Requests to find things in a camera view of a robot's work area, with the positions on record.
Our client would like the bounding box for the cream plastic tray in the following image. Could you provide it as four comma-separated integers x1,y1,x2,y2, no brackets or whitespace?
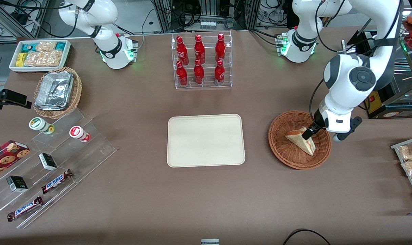
167,114,246,168

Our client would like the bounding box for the red cookie box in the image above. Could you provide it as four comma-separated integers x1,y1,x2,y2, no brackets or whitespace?
0,140,31,182

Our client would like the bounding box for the silver foil container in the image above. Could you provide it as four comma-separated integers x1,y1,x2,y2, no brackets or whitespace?
34,71,74,111

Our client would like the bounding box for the black floor cable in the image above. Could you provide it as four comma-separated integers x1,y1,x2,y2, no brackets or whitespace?
282,229,331,245

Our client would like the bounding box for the tray of packaged pastries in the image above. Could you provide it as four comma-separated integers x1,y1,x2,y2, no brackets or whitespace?
391,135,412,209

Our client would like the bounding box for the clear acrylic bottle rack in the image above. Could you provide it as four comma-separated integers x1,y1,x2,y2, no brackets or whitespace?
171,30,233,89

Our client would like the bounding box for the triangular sandwich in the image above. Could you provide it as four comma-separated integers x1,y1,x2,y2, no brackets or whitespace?
285,127,316,157

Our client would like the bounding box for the white snack bin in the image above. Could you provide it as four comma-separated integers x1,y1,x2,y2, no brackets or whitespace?
9,40,71,74

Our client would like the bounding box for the brown wicker basket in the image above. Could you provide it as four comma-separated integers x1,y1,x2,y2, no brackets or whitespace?
268,111,332,170

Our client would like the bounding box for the red cola bottle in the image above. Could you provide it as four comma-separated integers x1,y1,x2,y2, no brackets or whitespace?
214,60,225,85
194,59,205,85
176,36,189,66
194,34,205,64
215,33,226,62
176,61,188,87

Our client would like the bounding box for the red lid cup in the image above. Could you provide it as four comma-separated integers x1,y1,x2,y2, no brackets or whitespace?
69,126,91,143

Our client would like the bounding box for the brown Snickers bar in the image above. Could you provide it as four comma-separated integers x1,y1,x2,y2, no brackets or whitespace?
41,169,73,194
7,196,44,222

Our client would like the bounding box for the tan wicker basket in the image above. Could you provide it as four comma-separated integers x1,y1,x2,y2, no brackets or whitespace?
33,67,82,119

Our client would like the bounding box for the clear rice cracker bag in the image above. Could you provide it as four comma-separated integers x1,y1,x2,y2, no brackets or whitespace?
36,42,58,52
23,50,64,67

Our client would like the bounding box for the green lid cup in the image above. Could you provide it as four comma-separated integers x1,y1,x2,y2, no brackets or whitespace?
29,117,55,134

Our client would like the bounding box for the black hot food warmer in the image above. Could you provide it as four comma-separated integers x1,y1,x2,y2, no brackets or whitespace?
342,7,412,119

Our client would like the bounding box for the small black box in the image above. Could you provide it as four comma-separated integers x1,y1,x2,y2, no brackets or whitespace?
38,153,58,171
6,176,29,193

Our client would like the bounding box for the black clamp device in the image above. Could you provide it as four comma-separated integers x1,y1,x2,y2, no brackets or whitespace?
0,85,32,110

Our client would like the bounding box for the clear acrylic stepped shelf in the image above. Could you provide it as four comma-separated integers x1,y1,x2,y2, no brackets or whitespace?
0,108,117,229

